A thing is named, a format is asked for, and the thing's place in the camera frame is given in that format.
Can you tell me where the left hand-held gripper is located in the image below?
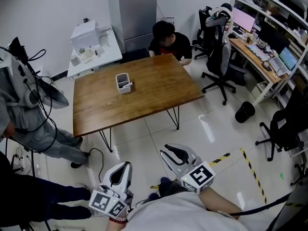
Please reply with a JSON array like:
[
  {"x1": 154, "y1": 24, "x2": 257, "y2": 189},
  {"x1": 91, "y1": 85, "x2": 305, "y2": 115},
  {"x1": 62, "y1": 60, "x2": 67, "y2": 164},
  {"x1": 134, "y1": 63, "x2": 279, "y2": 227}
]
[{"x1": 88, "y1": 162, "x2": 134, "y2": 218}]

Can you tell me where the yellow black floor tape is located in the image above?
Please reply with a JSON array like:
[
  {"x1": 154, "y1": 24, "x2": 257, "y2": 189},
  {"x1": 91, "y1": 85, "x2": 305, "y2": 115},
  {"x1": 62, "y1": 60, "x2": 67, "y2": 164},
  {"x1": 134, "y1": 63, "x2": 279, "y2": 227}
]
[{"x1": 240, "y1": 147, "x2": 268, "y2": 204}]

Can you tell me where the black floor cable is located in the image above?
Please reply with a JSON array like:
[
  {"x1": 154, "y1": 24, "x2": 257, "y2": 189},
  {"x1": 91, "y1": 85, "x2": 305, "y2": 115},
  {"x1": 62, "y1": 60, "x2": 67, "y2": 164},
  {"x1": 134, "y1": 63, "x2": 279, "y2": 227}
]
[{"x1": 89, "y1": 148, "x2": 105, "y2": 182}]

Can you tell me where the grey hard-shell backpack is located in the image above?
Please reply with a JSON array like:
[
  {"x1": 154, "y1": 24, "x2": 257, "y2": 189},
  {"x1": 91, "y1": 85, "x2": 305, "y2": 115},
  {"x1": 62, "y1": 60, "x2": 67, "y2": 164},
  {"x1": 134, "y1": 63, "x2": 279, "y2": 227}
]
[{"x1": 0, "y1": 37, "x2": 70, "y2": 109}]

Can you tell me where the dark monitor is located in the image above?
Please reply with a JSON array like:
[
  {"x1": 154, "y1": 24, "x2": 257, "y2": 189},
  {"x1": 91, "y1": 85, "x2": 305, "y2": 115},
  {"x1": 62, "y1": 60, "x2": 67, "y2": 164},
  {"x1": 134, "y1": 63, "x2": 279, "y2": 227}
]
[{"x1": 258, "y1": 22, "x2": 291, "y2": 55}]

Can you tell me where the black mesh office chair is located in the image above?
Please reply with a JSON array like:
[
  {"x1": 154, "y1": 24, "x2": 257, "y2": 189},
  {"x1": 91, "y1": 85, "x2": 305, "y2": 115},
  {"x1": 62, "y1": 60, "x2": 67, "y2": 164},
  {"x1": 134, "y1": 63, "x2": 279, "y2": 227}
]
[{"x1": 255, "y1": 88, "x2": 308, "y2": 162}]

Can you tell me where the black waste bin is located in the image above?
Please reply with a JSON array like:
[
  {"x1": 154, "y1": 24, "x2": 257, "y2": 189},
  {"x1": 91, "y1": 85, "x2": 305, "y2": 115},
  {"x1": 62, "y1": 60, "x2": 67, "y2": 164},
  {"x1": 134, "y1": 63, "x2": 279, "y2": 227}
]
[{"x1": 235, "y1": 101, "x2": 256, "y2": 124}]

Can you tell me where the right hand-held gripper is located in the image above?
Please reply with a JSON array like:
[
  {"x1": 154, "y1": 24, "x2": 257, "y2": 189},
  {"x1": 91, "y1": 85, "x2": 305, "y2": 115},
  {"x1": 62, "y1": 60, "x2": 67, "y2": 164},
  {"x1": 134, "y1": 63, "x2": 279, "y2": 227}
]
[{"x1": 160, "y1": 143, "x2": 216, "y2": 195}]

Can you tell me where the white power strip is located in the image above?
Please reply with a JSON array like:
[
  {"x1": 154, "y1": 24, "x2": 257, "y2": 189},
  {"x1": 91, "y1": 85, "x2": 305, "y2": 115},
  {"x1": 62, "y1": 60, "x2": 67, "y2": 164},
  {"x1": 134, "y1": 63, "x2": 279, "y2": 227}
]
[{"x1": 12, "y1": 153, "x2": 26, "y2": 170}]

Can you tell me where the wooden desk with monitors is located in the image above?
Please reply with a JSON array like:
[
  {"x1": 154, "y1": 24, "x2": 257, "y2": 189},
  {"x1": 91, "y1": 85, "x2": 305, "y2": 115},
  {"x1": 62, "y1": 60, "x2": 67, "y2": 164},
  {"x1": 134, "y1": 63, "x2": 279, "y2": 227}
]
[{"x1": 234, "y1": 0, "x2": 308, "y2": 105}]

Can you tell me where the striped colourful jacket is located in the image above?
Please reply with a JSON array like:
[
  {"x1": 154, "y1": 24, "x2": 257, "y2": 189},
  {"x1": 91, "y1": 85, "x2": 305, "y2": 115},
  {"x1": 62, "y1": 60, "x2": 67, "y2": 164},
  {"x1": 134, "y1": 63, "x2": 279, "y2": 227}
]
[{"x1": 205, "y1": 3, "x2": 234, "y2": 44}]

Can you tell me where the red bead bracelet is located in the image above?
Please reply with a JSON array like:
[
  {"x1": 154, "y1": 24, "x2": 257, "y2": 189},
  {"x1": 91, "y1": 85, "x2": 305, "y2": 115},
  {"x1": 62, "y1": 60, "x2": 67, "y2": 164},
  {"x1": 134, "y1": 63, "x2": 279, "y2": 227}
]
[{"x1": 107, "y1": 216, "x2": 128, "y2": 224}]

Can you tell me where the person's dark trouser leg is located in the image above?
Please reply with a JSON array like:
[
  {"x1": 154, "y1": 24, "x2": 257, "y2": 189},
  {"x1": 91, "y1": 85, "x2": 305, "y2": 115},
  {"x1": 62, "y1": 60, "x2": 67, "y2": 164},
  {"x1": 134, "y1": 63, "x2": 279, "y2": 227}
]
[{"x1": 157, "y1": 179, "x2": 191, "y2": 198}]

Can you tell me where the black hairpin table leg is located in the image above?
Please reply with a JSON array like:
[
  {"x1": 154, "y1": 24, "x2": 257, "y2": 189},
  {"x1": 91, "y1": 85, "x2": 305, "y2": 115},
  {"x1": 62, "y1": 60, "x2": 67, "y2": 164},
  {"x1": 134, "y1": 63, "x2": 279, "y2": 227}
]
[
  {"x1": 166, "y1": 105, "x2": 180, "y2": 130},
  {"x1": 99, "y1": 128, "x2": 113, "y2": 153}
]

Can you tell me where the grey black office chair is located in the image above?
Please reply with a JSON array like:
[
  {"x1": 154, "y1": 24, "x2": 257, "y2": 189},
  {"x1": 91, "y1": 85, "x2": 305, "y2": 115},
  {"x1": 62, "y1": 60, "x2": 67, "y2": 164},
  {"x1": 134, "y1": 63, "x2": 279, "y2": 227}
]
[{"x1": 201, "y1": 25, "x2": 247, "y2": 105}]

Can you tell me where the white pen holder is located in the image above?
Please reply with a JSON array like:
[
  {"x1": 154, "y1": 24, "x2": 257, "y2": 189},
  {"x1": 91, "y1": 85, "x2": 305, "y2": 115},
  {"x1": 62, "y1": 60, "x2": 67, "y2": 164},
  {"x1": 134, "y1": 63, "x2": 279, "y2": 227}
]
[{"x1": 115, "y1": 73, "x2": 132, "y2": 95}]

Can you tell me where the white side table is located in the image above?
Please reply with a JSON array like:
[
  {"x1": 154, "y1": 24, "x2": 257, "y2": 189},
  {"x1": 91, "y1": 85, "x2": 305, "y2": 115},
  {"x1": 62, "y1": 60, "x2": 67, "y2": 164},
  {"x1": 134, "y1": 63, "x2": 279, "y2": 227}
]
[{"x1": 66, "y1": 27, "x2": 123, "y2": 79}]

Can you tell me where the white countertop appliance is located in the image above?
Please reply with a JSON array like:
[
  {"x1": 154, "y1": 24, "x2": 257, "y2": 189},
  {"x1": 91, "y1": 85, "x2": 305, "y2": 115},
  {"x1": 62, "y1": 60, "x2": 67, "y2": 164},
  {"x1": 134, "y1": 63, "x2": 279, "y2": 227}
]
[{"x1": 70, "y1": 20, "x2": 99, "y2": 49}]

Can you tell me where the person's left forearm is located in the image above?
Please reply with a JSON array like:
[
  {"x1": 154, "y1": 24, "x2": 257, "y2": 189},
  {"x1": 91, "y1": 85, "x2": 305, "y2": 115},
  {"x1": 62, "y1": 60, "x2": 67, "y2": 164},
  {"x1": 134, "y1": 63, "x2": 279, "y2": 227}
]
[{"x1": 105, "y1": 215, "x2": 128, "y2": 231}]

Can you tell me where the monitor with pink screen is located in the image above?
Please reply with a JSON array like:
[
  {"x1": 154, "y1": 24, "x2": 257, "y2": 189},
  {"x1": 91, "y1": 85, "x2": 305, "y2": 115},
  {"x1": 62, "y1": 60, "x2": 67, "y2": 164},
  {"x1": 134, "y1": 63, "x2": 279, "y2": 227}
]
[{"x1": 232, "y1": 7, "x2": 256, "y2": 33}]

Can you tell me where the open laptop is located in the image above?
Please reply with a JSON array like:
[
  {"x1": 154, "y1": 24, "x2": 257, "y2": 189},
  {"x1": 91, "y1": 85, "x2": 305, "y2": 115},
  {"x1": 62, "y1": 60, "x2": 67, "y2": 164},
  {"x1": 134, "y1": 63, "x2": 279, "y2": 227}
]
[{"x1": 268, "y1": 46, "x2": 299, "y2": 77}]

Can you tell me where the silver refrigerator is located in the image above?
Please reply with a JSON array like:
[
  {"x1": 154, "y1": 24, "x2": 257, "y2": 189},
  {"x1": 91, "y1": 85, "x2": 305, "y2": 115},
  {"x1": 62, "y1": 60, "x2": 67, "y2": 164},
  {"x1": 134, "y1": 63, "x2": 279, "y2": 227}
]
[{"x1": 107, "y1": 0, "x2": 158, "y2": 54}]

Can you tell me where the wooden desk with white legs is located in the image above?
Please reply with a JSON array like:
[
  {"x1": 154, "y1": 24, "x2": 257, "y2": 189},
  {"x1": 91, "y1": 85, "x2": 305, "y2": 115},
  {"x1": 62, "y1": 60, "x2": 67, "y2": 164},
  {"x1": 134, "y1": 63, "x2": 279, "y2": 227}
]
[{"x1": 230, "y1": 38, "x2": 288, "y2": 107}]

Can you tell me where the person's white shirt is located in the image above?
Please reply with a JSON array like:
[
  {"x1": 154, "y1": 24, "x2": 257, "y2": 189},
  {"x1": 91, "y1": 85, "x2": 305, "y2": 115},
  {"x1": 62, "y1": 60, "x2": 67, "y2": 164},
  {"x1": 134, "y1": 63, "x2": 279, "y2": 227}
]
[{"x1": 121, "y1": 191, "x2": 244, "y2": 231}]

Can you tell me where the person's right forearm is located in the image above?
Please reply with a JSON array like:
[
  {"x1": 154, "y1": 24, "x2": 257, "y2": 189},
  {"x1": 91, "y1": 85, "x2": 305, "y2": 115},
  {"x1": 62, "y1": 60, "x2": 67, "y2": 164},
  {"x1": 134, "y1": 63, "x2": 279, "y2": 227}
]
[{"x1": 198, "y1": 186, "x2": 241, "y2": 220}]

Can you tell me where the backlit keyboard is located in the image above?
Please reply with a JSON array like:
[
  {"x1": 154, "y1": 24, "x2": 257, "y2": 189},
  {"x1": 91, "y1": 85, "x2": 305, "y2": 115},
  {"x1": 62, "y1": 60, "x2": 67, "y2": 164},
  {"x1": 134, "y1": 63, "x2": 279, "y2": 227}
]
[{"x1": 245, "y1": 44, "x2": 270, "y2": 62}]

